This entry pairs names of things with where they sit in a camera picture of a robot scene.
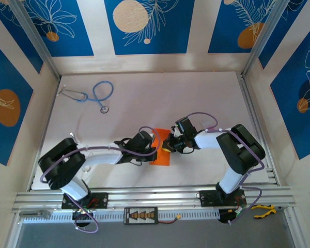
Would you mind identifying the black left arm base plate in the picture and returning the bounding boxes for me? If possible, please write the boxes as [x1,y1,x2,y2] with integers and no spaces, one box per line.
[61,192,109,209]

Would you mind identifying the clear plastic glasses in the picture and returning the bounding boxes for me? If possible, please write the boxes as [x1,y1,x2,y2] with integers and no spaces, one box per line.
[69,105,91,173]

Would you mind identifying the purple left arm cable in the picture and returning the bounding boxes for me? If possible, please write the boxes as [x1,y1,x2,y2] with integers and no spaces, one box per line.
[40,126,161,234]

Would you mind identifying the aluminium frame post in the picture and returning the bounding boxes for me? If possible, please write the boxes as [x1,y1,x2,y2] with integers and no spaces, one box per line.
[241,0,291,78]
[9,0,62,80]

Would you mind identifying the black power distribution board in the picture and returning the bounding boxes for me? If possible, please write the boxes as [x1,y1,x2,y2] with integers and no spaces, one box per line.
[123,207,159,225]

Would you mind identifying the blue stethoscope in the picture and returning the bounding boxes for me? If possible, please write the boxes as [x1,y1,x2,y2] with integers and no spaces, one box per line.
[57,81,115,114]

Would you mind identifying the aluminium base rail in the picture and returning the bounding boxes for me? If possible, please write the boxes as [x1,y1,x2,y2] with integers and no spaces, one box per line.
[11,184,297,214]

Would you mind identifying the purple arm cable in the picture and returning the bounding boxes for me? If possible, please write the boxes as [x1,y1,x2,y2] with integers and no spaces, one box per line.
[40,126,161,234]
[184,112,264,225]

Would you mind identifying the orange paper sheet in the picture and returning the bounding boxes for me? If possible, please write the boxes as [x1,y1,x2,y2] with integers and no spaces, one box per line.
[149,128,171,166]

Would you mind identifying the yellow black pliers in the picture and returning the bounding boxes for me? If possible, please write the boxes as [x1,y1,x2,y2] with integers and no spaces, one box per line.
[253,204,287,220]

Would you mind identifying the red wire with yellow connector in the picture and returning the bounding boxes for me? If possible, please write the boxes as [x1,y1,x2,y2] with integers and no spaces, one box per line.
[157,215,183,224]

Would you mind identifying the aluminium side rail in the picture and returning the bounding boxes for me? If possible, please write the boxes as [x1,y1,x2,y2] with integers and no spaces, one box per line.
[237,73,280,185]

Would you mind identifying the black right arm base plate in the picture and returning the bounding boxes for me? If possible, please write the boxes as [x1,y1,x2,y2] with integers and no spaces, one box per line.
[199,190,247,207]

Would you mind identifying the grey metal bracket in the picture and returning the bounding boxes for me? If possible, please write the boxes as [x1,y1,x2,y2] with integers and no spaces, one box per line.
[19,210,52,219]

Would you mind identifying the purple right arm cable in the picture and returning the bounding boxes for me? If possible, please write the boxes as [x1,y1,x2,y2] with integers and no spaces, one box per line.
[184,112,264,225]

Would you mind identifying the white slotted cable duct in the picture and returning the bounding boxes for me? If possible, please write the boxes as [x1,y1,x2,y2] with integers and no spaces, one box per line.
[20,209,221,224]

